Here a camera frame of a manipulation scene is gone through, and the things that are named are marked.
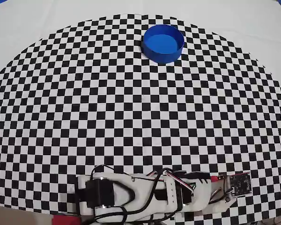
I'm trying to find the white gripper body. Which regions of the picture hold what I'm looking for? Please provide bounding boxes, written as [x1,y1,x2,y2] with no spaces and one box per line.
[193,172,213,211]

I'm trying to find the blue round box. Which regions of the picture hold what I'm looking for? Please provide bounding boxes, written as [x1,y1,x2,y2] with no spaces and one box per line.
[140,24,185,66]

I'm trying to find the black white checkered mat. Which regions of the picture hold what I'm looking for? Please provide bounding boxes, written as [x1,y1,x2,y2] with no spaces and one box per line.
[0,0,281,225]

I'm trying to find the thin camera wires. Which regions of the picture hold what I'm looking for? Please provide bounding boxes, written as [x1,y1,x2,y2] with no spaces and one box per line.
[212,186,234,203]

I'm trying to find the red white black servo cable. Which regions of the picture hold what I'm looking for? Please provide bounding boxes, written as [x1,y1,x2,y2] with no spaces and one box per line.
[165,169,196,195]

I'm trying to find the black camera circuit board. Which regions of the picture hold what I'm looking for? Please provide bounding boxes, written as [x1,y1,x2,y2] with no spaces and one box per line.
[226,172,253,199]

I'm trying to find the thick black cable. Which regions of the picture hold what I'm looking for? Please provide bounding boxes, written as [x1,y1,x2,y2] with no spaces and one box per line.
[121,167,169,214]

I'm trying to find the thin black cable loop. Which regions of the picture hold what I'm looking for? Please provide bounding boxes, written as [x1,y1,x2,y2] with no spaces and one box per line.
[90,165,132,181]

